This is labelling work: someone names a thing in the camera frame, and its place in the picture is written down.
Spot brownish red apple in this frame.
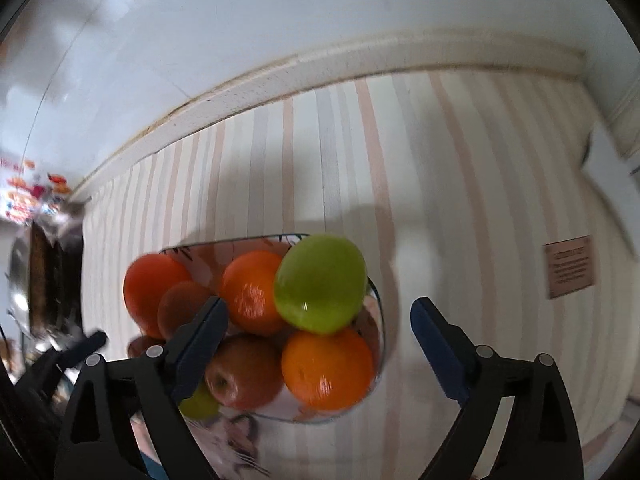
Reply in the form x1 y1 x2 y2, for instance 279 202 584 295
126 335 166 359
204 335 286 411

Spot large orange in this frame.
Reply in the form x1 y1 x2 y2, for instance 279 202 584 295
123 254 193 339

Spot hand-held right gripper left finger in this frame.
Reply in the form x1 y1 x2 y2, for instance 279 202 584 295
52 296 231 480

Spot white power bank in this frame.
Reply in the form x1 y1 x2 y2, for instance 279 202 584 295
580 125 640 261

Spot bird print oval plate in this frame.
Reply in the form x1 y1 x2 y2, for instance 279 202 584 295
125 232 387 426

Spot medium orange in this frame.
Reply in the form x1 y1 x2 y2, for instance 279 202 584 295
281 327 376 412

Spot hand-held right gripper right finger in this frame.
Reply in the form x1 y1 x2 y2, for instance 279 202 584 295
410 297 585 480

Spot dark reddish orange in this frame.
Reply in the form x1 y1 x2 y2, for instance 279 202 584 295
157 281 213 341

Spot green apple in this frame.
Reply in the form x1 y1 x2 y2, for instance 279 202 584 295
178 380 221 420
273 233 368 335

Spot brown card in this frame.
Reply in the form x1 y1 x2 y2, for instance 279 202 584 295
543 235 598 300

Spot steel wok lid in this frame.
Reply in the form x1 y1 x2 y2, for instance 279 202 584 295
5 230 33 338

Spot small orange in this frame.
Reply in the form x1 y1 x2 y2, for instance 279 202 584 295
219 251 288 337

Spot striped cat print cloth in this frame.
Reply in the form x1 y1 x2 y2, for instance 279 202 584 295
80 67 640 480

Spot dark wok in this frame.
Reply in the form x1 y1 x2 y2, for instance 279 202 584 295
27 220 83 341

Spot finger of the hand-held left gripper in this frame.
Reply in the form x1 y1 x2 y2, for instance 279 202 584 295
12 330 108 401

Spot colourful wall stickers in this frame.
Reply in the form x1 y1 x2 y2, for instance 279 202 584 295
0 157 76 226

